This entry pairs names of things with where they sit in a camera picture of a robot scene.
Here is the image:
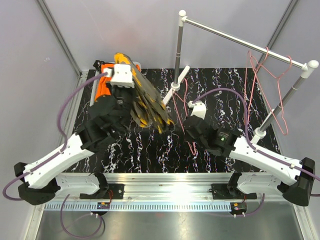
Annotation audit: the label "black marble pattern mat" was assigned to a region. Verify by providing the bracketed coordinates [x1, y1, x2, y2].
[67, 68, 268, 173]

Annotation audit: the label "purple cable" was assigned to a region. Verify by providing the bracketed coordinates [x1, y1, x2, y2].
[192, 87, 320, 182]
[1, 71, 110, 201]

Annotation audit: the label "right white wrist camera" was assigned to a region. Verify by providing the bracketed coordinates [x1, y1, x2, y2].
[187, 100, 207, 120]

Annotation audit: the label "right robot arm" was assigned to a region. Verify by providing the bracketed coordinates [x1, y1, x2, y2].
[183, 115, 315, 207]

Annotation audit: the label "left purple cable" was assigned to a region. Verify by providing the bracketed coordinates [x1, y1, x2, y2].
[1, 71, 110, 201]

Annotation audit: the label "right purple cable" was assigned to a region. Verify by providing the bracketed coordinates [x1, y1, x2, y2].
[192, 87, 320, 182]

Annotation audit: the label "aluminium rail frame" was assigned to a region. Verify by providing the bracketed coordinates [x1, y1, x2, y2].
[34, 172, 308, 213]

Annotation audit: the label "pink hanger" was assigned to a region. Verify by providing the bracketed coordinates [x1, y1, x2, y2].
[172, 78, 197, 156]
[243, 46, 271, 112]
[247, 53, 293, 136]

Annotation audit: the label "white plastic laundry basket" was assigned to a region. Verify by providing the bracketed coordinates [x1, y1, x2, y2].
[89, 61, 142, 106]

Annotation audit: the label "silver clothes rack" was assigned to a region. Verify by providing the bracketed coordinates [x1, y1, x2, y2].
[163, 10, 319, 144]

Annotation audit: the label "camouflage orange trousers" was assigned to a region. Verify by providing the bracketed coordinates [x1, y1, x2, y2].
[114, 52, 175, 134]

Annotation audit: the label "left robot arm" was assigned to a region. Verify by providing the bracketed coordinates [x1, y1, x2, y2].
[14, 84, 136, 206]

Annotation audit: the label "black white patterned trousers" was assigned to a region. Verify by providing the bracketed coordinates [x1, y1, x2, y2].
[93, 60, 105, 71]

